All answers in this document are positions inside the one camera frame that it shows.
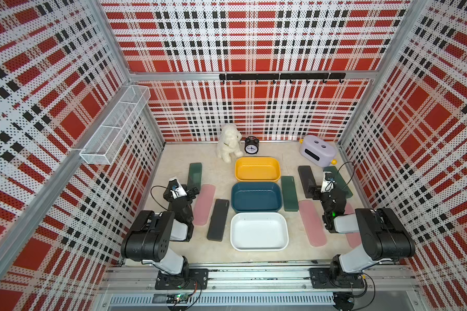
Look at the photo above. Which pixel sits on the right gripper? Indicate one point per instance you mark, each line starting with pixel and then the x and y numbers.
pixel 323 192

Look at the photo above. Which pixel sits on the green pencil case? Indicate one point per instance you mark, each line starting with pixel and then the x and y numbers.
pixel 195 176
pixel 289 194
pixel 340 182

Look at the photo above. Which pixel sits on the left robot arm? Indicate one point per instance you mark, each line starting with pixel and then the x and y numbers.
pixel 148 240

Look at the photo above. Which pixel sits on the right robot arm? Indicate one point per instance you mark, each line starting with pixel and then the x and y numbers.
pixel 383 236

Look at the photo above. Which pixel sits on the black pencil case right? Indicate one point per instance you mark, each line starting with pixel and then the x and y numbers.
pixel 307 179

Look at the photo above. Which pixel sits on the black pencil case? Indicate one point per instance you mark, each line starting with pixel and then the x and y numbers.
pixel 307 179
pixel 218 220

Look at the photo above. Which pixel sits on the black pencil case lower left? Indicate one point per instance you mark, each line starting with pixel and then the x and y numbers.
pixel 218 220

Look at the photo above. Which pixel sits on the teal storage tray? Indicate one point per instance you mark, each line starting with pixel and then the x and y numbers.
pixel 256 197

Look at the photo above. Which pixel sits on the yellow storage tray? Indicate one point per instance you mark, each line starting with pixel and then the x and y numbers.
pixel 257 169

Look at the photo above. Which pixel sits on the white storage tray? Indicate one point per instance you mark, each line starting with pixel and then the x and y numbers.
pixel 259 232

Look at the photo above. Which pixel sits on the lavender toaster toy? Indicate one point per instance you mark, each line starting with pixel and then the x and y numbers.
pixel 317 151

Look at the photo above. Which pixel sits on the white plush dog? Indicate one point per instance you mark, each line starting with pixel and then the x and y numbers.
pixel 229 143

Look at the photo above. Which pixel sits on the black alarm clock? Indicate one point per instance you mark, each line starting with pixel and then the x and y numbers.
pixel 251 145

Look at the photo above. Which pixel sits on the green circuit board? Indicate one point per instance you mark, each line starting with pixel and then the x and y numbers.
pixel 177 299

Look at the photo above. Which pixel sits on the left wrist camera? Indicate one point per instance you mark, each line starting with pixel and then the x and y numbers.
pixel 176 189

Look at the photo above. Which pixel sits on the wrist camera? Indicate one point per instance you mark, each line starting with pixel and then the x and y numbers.
pixel 328 182
pixel 176 189

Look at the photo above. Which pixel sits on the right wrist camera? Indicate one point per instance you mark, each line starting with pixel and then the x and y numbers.
pixel 328 182

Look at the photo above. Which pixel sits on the white wire mesh shelf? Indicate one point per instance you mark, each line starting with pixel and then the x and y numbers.
pixel 105 144

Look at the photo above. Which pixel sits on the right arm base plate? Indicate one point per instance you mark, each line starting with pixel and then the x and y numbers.
pixel 322 278

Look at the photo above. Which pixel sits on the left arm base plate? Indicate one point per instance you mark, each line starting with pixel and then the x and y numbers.
pixel 193 279

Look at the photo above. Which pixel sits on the aluminium rail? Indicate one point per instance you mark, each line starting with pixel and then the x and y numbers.
pixel 284 276

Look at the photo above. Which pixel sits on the black hook rail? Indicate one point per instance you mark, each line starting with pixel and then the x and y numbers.
pixel 282 76

